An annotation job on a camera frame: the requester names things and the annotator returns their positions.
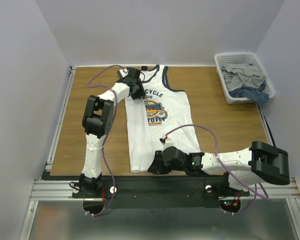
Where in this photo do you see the white printed tank top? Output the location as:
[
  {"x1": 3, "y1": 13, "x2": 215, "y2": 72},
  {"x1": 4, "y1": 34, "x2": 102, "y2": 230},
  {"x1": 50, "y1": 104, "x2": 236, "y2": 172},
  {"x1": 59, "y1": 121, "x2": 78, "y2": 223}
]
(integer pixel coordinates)
[{"x1": 125, "y1": 64, "x2": 200, "y2": 173}]

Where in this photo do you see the grey tank top in basket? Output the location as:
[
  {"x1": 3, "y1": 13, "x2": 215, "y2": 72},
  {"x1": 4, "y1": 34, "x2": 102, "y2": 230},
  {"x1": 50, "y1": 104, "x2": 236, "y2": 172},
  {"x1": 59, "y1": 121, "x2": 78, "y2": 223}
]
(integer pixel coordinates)
[{"x1": 221, "y1": 63, "x2": 266, "y2": 92}]

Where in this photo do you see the white perforated plastic basket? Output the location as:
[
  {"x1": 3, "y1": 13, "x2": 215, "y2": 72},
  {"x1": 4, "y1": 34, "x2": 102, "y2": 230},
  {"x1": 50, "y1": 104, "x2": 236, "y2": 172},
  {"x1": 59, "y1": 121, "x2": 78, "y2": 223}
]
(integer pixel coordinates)
[{"x1": 214, "y1": 52, "x2": 275, "y2": 105}]

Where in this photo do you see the aluminium table edge rail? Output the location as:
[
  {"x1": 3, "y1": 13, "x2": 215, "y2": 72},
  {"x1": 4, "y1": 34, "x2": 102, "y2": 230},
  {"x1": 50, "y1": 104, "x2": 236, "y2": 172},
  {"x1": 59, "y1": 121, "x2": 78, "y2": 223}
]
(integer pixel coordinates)
[{"x1": 31, "y1": 65, "x2": 77, "y2": 201}]

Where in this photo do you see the aluminium front frame rail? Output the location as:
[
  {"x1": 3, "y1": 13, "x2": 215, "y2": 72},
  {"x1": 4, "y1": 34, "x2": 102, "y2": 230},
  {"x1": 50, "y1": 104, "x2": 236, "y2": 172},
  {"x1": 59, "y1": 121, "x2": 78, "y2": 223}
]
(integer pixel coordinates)
[{"x1": 249, "y1": 177, "x2": 300, "y2": 240}]

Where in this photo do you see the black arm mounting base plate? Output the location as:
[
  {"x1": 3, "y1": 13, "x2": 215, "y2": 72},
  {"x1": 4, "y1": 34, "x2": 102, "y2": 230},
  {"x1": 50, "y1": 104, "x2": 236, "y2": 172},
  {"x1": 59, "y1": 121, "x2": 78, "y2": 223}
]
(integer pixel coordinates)
[{"x1": 72, "y1": 175, "x2": 250, "y2": 209}]

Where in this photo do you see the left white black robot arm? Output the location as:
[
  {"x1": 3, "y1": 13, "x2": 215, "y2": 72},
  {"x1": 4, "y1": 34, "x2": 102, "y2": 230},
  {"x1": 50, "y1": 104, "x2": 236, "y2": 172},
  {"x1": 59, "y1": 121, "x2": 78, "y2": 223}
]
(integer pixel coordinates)
[{"x1": 73, "y1": 67, "x2": 145, "y2": 198}]

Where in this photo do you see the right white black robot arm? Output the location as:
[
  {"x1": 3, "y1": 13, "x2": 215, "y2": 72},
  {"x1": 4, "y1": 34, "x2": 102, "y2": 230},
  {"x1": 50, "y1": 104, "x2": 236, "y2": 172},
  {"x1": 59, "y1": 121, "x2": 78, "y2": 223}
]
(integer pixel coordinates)
[{"x1": 147, "y1": 141, "x2": 290, "y2": 196}]

